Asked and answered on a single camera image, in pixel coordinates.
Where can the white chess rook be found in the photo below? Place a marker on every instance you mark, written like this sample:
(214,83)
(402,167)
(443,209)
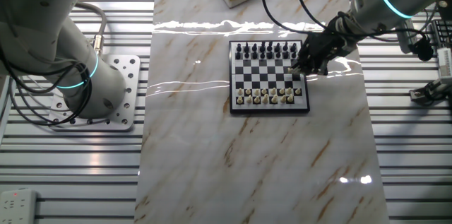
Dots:
(290,70)
(239,100)

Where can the metal clamp mount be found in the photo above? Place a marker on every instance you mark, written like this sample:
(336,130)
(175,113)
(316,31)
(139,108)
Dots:
(425,92)

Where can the white ribbed device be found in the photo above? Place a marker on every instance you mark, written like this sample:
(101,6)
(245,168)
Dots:
(445,62)

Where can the black foam-covered microphone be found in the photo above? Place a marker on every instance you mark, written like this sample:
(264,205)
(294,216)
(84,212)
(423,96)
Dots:
(423,50)

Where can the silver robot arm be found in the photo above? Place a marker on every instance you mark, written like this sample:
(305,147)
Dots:
(35,22)

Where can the white chess king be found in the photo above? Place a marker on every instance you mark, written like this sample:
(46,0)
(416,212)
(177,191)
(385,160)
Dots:
(274,99)

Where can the black chess king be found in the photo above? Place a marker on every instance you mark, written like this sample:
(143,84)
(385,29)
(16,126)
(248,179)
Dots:
(270,46)

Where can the glossy marble-pattern mat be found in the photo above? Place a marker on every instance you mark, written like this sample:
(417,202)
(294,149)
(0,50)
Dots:
(226,164)

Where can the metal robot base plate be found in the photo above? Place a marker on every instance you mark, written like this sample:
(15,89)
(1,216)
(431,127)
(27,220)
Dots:
(123,111)

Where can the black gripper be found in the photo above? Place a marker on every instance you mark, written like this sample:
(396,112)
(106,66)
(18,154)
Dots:
(330,44)

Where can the black keyboard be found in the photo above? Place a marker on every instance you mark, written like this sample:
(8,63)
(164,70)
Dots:
(443,35)

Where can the black plate with hole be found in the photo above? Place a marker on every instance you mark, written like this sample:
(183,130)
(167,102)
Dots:
(445,9)

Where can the black chess bishop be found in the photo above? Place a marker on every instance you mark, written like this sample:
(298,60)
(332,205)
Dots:
(278,47)
(254,47)

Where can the white power strip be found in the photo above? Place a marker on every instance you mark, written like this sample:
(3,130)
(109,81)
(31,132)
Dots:
(17,206)

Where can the white chess queen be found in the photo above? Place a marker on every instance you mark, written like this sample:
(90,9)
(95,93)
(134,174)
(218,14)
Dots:
(265,99)

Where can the black chess rook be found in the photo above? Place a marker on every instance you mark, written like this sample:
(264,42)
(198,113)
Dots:
(239,47)
(293,47)

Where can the white chess pawn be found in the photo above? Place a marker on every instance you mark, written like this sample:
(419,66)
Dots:
(248,92)
(289,91)
(240,92)
(273,92)
(257,93)
(264,92)
(297,92)
(281,92)

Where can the black chess knight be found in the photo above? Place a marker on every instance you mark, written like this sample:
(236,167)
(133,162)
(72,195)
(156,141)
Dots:
(246,47)
(285,47)

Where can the white chess knight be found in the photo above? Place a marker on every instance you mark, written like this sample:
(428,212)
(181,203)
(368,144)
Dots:
(249,99)
(290,99)

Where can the black chess pawn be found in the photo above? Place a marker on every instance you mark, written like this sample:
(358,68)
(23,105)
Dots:
(254,55)
(278,55)
(238,56)
(292,55)
(246,55)
(269,55)
(262,55)
(285,55)

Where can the white chess bishop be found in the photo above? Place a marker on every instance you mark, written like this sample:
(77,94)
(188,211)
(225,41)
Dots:
(282,99)
(256,100)

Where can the black chess queen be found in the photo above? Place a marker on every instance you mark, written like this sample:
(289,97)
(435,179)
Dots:
(262,46)

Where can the black-framed magnetic chessboard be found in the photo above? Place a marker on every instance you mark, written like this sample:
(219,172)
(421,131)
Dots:
(261,75)

